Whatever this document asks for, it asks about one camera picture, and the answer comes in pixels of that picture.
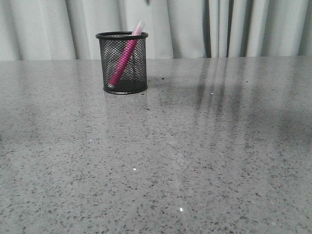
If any grey curtain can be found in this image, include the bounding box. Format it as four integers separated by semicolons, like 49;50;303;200
0;0;312;60

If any black mesh pen cup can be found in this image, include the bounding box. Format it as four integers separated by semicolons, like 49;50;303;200
96;31;148;95

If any pink pen with clear cap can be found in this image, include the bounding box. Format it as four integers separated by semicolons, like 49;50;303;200
108;21;145;89

